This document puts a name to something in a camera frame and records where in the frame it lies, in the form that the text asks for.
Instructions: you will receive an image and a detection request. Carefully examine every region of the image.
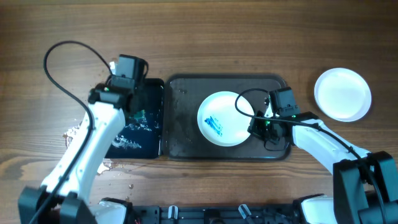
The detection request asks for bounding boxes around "green yellow sponge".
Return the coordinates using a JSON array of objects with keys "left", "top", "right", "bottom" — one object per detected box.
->
[{"left": 132, "top": 110, "right": 146, "bottom": 121}]

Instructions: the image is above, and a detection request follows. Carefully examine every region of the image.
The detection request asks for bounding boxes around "white plate cleaned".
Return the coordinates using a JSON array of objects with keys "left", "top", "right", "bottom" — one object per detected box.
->
[
  {"left": 313, "top": 68, "right": 372, "bottom": 122},
  {"left": 197, "top": 91, "right": 254, "bottom": 147}
]

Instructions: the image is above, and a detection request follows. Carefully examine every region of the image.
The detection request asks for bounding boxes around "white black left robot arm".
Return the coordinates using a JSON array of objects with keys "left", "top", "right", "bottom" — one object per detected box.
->
[{"left": 18, "top": 75, "right": 145, "bottom": 223}]

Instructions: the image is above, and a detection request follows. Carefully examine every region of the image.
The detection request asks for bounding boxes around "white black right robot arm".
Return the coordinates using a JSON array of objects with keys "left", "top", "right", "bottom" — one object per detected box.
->
[{"left": 248, "top": 112, "right": 397, "bottom": 224}]

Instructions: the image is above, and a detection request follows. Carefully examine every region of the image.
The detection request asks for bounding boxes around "black water basin tray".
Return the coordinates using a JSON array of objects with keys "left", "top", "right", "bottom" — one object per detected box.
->
[{"left": 105, "top": 78, "right": 164, "bottom": 159}]

